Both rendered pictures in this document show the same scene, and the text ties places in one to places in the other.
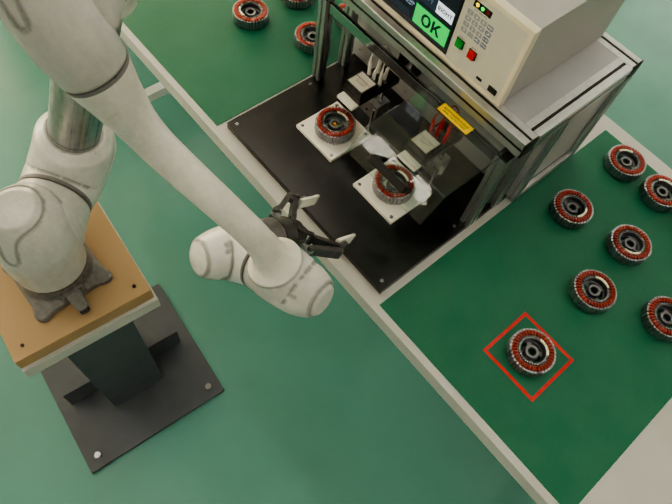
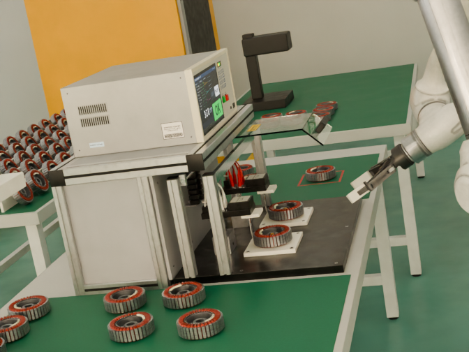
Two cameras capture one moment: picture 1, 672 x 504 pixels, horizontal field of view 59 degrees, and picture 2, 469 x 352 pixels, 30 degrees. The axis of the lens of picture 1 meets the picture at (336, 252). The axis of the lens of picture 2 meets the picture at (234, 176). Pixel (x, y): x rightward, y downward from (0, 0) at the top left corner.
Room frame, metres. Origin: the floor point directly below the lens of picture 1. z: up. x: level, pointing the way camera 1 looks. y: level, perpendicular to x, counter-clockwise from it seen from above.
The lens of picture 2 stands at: (2.11, 2.26, 1.58)
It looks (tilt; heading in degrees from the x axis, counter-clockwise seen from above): 14 degrees down; 246
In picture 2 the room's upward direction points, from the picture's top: 10 degrees counter-clockwise
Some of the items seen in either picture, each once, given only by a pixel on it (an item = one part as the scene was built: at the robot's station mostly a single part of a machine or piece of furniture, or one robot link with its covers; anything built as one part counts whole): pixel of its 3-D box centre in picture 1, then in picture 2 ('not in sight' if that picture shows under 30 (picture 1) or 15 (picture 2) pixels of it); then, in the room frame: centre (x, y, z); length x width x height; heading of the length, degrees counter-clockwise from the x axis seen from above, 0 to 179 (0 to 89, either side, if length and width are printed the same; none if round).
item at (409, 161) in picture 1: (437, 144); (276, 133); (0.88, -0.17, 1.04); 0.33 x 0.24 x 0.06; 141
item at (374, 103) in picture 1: (373, 103); (224, 241); (1.19, -0.01, 0.80); 0.07 x 0.05 x 0.06; 51
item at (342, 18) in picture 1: (408, 77); (234, 154); (1.08, -0.08, 1.03); 0.62 x 0.01 x 0.03; 51
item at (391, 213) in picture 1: (392, 189); (287, 217); (0.92, -0.11, 0.78); 0.15 x 0.15 x 0.01; 51
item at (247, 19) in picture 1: (250, 13); (200, 323); (1.46, 0.42, 0.77); 0.11 x 0.11 x 0.04
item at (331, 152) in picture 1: (334, 131); (273, 244); (1.07, 0.08, 0.78); 0.15 x 0.15 x 0.01; 51
